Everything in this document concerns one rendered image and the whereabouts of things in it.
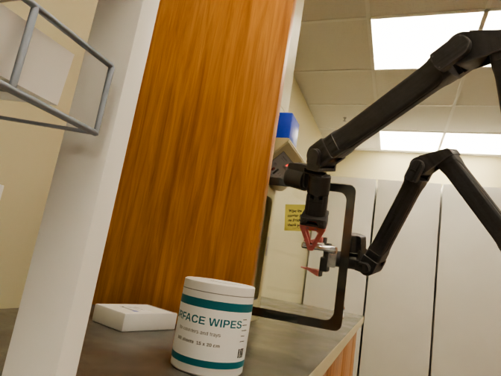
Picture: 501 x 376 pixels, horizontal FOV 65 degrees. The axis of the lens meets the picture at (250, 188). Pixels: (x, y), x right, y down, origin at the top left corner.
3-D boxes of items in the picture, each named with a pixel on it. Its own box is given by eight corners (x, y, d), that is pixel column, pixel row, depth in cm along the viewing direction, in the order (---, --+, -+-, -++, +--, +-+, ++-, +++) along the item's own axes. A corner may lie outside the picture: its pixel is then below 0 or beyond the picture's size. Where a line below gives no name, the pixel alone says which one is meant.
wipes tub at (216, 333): (154, 365, 66) (171, 274, 69) (191, 352, 78) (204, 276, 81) (225, 385, 61) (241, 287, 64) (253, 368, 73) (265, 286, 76)
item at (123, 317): (91, 320, 93) (95, 303, 94) (145, 319, 106) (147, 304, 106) (121, 332, 86) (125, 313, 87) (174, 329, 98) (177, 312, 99)
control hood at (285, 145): (247, 167, 119) (253, 136, 121) (276, 191, 148) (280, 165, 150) (284, 169, 115) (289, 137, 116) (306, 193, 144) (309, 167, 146)
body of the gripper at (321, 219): (299, 224, 100) (302, 195, 98) (305, 212, 110) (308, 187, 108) (324, 227, 98) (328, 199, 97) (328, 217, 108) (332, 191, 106)
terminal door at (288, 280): (231, 311, 112) (253, 175, 119) (341, 332, 104) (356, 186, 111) (230, 311, 111) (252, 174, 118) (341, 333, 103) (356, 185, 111)
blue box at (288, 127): (257, 139, 122) (262, 111, 124) (267, 148, 132) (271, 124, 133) (288, 139, 119) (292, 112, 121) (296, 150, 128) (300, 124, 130)
